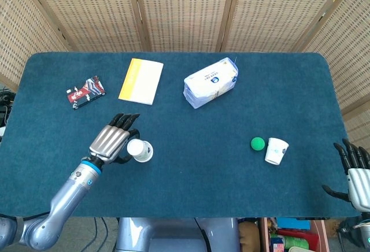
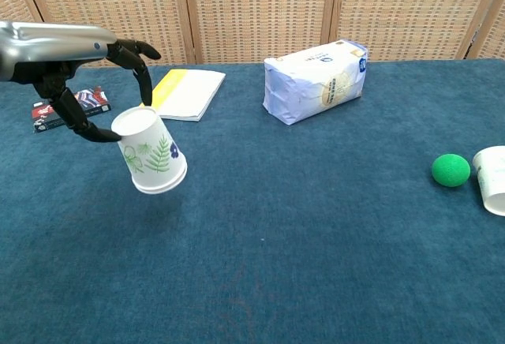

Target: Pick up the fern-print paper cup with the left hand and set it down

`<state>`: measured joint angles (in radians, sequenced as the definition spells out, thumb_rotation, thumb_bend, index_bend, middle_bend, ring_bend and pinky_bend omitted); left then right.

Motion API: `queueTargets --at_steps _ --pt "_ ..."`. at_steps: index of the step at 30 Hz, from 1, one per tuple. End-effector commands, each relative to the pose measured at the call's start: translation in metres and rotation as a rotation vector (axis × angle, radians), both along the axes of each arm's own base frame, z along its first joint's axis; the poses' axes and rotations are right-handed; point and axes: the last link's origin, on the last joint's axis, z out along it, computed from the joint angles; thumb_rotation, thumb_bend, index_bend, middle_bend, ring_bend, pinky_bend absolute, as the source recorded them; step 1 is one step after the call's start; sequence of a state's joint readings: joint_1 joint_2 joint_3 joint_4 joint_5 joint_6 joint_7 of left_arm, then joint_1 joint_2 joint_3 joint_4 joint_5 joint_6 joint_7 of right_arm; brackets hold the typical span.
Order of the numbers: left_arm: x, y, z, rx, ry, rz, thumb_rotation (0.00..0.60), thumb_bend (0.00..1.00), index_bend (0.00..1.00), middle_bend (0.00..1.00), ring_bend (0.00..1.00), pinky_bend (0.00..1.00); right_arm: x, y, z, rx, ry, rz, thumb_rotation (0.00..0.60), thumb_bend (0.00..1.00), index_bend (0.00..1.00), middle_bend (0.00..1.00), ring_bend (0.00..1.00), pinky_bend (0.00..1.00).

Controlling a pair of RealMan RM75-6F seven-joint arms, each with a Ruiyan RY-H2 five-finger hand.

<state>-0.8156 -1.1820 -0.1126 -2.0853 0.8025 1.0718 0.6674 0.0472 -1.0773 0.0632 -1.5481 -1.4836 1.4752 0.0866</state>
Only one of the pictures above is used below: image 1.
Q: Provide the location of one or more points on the green can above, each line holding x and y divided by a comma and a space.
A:
297, 242

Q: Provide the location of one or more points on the brown plush object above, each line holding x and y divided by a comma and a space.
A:
248, 234

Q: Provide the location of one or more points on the white paper cup blue print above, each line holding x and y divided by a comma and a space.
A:
276, 151

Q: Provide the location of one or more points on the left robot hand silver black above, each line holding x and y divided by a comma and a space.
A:
108, 143

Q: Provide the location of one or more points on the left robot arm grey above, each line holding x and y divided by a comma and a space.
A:
69, 194

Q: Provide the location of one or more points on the grey robot torso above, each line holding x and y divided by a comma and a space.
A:
176, 234

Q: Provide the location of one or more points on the woven folding screen panel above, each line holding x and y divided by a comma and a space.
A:
277, 12
185, 12
347, 61
20, 38
92, 12

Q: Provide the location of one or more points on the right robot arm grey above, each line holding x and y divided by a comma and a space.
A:
362, 231

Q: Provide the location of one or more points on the white tissue pack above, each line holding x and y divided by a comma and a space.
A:
209, 83

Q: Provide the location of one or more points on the green ball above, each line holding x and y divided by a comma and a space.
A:
257, 144

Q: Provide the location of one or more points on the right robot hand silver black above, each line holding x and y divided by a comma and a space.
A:
359, 185

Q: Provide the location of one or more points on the dark blue table mat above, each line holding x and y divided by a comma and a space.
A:
202, 113

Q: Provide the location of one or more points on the yellow white booklet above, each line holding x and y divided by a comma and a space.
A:
141, 81

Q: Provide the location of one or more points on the wooden storage crate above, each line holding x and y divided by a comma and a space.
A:
292, 234

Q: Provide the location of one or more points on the red black card box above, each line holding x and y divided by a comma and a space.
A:
86, 92

